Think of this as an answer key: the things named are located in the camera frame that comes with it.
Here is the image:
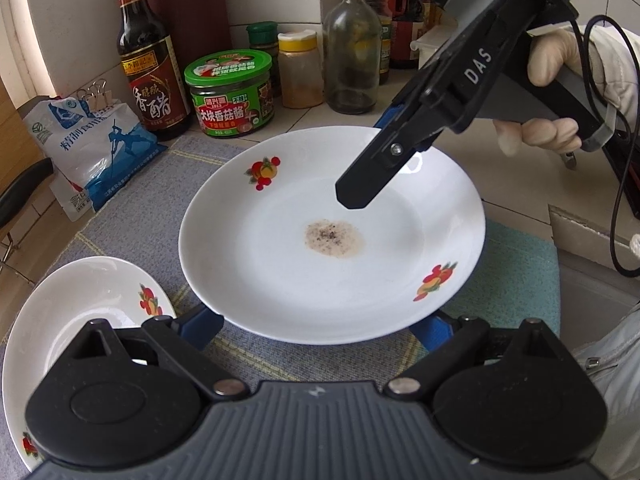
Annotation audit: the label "white fruit plate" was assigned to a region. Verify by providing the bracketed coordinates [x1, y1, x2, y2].
[2, 256, 177, 472]

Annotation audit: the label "white plate with stain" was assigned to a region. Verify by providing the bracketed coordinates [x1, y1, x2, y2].
[179, 126, 486, 344]

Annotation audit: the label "gloved right hand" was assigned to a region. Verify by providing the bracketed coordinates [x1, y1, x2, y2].
[494, 25, 639, 156]

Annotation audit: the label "white plastic box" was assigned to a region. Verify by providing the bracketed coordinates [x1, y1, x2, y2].
[410, 14, 458, 68]

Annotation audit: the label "red sauce bottle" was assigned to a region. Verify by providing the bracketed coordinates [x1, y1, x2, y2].
[390, 0, 423, 70]

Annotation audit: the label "grey blue checked cloth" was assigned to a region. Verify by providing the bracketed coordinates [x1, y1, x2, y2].
[0, 134, 561, 480]

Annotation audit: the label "clear glass bottle red cap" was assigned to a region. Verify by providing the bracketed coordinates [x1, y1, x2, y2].
[323, 0, 382, 115]

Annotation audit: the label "yellow lid spice jar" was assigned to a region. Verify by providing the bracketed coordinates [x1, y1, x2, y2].
[278, 29, 323, 110]

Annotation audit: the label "cooking oil bottle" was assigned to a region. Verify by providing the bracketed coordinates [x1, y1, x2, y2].
[357, 0, 396, 86]

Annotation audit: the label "green lid small jar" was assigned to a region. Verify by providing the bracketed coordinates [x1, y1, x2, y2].
[246, 21, 281, 98]

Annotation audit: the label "green lid sauce jar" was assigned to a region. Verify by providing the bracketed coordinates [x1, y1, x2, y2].
[184, 49, 274, 138]

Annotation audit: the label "blue white salt bag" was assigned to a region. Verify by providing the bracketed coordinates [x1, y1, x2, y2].
[23, 98, 166, 221]

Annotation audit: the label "dark red knife block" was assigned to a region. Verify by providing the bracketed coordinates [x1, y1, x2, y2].
[149, 0, 232, 68]

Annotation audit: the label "bamboo cutting board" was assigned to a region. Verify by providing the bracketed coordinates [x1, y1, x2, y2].
[0, 81, 43, 192]

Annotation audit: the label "metal binder clips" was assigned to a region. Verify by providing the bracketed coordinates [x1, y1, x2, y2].
[76, 78, 113, 113]

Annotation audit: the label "dark vinegar bottle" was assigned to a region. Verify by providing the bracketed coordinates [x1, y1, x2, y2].
[117, 0, 192, 142]

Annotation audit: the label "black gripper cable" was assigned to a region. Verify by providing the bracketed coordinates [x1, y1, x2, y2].
[569, 14, 640, 279]

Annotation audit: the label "metal wire rack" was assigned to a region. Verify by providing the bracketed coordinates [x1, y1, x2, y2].
[0, 233, 36, 287]

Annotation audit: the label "black handled kitchen knife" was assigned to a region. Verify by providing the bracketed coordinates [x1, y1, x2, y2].
[0, 158, 54, 229]

